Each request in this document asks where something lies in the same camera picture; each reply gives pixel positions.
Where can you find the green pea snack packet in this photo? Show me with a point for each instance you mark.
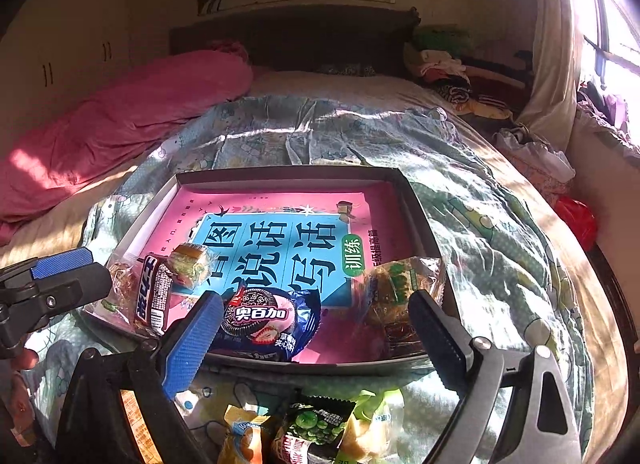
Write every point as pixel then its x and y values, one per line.
pixel 310 424

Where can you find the long orange snack packet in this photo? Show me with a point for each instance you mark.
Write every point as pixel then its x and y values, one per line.
pixel 132 419

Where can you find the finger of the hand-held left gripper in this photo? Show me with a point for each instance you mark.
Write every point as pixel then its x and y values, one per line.
pixel 60 294
pixel 60 264

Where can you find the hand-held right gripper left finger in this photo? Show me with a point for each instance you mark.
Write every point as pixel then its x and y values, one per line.
pixel 192 344

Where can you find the dark bed headboard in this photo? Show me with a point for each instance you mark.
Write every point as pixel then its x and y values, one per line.
pixel 300 44

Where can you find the shallow grey cardboard box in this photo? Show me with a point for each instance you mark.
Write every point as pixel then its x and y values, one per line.
pixel 350 369

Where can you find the green printed pastry packet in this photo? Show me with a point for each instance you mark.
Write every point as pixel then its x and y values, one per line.
pixel 395 289

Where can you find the small wrapped sandwich cake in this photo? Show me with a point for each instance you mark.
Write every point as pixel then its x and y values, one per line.
pixel 190 261

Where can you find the white wardrobe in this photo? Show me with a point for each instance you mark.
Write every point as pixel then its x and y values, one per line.
pixel 75 44

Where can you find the dark red cake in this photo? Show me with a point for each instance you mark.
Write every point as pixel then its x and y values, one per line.
pixel 395 334

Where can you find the mixed coloured laundry heap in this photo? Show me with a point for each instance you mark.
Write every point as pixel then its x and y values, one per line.
pixel 605 104

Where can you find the clear pastry packet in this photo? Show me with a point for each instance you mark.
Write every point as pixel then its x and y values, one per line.
pixel 117 279

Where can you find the person's left hand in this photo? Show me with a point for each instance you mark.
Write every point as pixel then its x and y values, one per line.
pixel 22 360

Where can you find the yellow snack packet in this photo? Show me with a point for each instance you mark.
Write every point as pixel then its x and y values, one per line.
pixel 245 439

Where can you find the pink quilt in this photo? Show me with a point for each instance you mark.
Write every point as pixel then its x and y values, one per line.
pixel 100 144

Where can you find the window with dark frame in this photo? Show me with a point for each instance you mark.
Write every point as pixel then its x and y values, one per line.
pixel 615 34

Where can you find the red bag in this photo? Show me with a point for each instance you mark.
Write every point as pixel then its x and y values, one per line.
pixel 577 221

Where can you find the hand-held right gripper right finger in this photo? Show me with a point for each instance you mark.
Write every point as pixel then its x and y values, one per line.
pixel 435 334

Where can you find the beige curtain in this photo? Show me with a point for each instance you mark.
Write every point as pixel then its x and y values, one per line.
pixel 555 69

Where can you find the dark brown chocolate bar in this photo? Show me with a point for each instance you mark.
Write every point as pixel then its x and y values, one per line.
pixel 152 294

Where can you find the cartoon cat printed blanket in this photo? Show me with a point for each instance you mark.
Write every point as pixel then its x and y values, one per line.
pixel 500 244

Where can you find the white cloth heap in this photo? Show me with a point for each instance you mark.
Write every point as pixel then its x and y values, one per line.
pixel 535 154

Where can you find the blue cookie packet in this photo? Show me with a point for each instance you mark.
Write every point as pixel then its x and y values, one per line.
pixel 270 319

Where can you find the folded clothes pile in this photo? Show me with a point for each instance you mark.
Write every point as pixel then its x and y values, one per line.
pixel 440 69

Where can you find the pale yellow lime edged packet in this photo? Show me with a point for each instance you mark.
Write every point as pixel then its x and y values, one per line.
pixel 370 434

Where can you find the pink book with blue title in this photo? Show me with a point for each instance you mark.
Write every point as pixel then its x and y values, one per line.
pixel 280 254

